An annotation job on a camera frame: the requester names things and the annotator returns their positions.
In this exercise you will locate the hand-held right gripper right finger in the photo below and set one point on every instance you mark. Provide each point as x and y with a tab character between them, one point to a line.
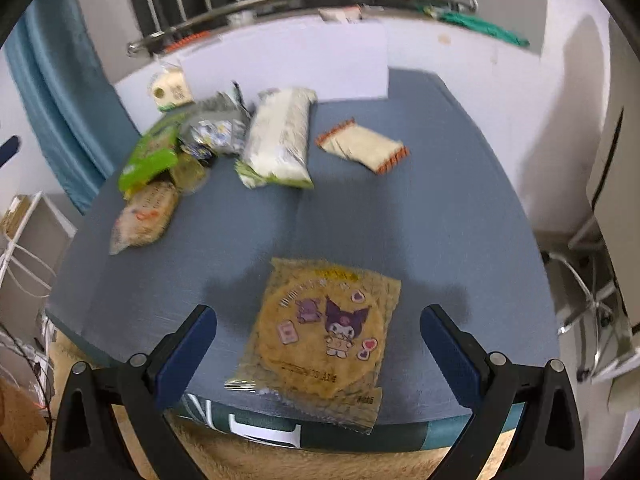
452	355

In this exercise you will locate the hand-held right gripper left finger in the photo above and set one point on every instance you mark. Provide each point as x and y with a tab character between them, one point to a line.
182	355

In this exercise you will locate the round cracker packet cartoon print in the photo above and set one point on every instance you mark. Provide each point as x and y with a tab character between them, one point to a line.
320	332

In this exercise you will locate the clear packet of beige crackers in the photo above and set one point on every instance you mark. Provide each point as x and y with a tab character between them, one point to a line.
145	215

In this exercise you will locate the green snack bag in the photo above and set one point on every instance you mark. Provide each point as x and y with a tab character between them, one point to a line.
150	152

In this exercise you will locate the white packet with orange ends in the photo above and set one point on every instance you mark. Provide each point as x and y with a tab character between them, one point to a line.
363	146

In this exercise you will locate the silver foil snack bag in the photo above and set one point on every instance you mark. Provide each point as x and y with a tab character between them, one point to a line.
215	127

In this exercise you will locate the long white bread packet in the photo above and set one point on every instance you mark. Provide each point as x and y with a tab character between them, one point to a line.
280	137

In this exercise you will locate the white folding chair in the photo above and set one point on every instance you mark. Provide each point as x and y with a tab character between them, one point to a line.
595	285

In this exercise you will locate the small yellow snack packet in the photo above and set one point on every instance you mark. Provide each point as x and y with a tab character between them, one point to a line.
187	175

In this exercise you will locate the white and green snack packet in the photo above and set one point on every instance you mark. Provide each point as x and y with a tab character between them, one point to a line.
170	87

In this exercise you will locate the blue curtain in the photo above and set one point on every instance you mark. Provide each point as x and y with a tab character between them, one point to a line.
62	110

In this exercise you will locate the metal window railing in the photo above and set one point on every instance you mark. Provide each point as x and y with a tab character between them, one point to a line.
300	2

